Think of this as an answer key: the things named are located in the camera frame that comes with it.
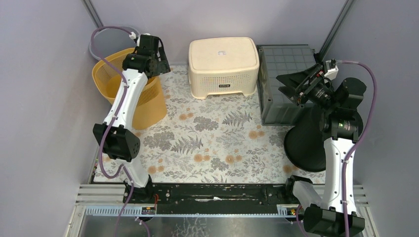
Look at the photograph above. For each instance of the small circuit board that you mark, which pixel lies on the small circuit board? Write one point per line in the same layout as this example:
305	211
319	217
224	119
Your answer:
148	211
291	211

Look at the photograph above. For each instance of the yellow bin with black liner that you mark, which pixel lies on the yellow bin with black liner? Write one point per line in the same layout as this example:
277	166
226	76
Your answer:
151	106

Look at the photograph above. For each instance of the white slotted cable duct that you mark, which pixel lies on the white slotted cable duct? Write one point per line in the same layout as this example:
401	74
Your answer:
163	210

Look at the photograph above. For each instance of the cream perforated plastic basket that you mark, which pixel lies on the cream perforated plastic basket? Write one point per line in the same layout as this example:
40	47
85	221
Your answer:
225	65

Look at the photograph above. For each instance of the small circuit board right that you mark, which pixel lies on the small circuit board right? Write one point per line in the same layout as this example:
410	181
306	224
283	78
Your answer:
291	211

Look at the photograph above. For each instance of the floral patterned table mat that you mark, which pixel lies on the floral patterned table mat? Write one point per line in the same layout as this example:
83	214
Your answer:
220	139

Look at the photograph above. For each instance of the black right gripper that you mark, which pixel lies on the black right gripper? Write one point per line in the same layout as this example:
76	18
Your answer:
294	82

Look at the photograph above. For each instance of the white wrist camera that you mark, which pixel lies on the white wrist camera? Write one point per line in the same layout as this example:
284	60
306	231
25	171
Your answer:
330	69
137	36

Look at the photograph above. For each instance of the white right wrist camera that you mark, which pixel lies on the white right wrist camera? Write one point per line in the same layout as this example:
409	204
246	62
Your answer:
330	69

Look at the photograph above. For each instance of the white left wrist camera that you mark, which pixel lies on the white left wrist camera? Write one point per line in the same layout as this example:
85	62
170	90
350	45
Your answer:
137	36

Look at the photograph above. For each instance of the grey round plastic bin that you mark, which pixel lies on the grey round plastic bin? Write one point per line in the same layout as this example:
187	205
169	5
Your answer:
110	41

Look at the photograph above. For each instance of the black round plastic bin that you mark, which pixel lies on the black round plastic bin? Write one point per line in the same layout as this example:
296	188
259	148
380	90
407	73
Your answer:
304	143

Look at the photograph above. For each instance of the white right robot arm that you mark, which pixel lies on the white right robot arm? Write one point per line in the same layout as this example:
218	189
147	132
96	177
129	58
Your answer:
332	214

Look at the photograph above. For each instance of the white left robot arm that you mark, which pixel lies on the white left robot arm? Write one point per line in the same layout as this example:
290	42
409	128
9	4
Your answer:
114	134

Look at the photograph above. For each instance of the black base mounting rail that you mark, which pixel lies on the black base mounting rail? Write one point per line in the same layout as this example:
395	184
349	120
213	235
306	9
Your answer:
210	195

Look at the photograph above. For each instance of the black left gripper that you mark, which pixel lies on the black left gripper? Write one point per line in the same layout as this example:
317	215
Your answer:
160	52

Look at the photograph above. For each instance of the small circuit board left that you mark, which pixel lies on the small circuit board left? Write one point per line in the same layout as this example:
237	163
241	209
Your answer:
148	211

